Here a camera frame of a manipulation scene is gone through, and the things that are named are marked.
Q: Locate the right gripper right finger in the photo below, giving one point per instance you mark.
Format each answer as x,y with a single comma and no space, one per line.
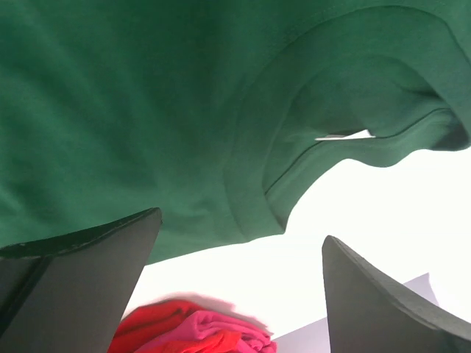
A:
369,312

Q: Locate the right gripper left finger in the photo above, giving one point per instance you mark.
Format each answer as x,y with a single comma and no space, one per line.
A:
68,293

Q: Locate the green t shirt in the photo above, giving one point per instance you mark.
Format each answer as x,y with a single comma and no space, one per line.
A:
220,113

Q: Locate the red folded t shirt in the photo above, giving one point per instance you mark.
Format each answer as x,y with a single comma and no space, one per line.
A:
147,322

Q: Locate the pink folded t shirt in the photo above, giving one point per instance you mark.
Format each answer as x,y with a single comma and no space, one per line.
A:
208,331

